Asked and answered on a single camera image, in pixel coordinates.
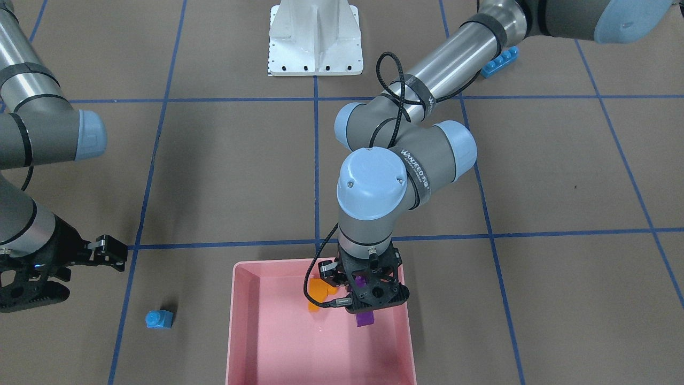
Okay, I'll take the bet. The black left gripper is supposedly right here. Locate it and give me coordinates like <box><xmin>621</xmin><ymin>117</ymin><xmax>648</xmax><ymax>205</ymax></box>
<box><xmin>318</xmin><ymin>243</ymin><xmax>410</xmax><ymax>313</ymax></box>

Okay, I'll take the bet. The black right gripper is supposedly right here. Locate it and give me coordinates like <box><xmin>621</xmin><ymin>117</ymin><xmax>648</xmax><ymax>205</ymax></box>
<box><xmin>1</xmin><ymin>218</ymin><xmax>128</xmax><ymax>313</ymax></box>

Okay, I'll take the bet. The purple block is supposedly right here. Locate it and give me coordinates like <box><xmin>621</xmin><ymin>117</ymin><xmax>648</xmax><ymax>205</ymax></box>
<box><xmin>354</xmin><ymin>275</ymin><xmax>375</xmax><ymax>327</ymax></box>

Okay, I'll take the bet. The orange block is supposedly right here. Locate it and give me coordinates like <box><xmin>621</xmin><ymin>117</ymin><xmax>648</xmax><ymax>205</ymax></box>
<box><xmin>307</xmin><ymin>278</ymin><xmax>339</xmax><ymax>304</ymax></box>

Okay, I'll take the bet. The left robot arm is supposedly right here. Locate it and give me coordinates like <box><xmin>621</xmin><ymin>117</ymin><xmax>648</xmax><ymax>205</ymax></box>
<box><xmin>304</xmin><ymin>1</ymin><xmax>672</xmax><ymax>314</ymax></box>

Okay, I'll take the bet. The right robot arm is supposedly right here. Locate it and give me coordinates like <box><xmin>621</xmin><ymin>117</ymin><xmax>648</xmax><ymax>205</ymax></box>
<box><xmin>1</xmin><ymin>1</ymin><xmax>129</xmax><ymax>313</ymax></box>

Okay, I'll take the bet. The pink plastic box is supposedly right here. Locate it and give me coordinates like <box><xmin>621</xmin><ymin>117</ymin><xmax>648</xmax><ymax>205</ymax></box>
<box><xmin>226</xmin><ymin>259</ymin><xmax>417</xmax><ymax>384</ymax></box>

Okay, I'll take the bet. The small blue block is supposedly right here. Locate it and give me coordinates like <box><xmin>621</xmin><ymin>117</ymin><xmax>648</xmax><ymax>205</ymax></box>
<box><xmin>145</xmin><ymin>310</ymin><xmax>174</xmax><ymax>329</ymax></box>

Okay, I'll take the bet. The long blue block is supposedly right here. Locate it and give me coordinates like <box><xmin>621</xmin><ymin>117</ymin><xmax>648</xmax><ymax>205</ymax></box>
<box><xmin>480</xmin><ymin>46</ymin><xmax>519</xmax><ymax>78</ymax></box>

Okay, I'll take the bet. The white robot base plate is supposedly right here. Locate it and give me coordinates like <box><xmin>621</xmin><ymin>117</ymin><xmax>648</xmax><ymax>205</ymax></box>
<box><xmin>267</xmin><ymin>1</ymin><xmax>364</xmax><ymax>76</ymax></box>

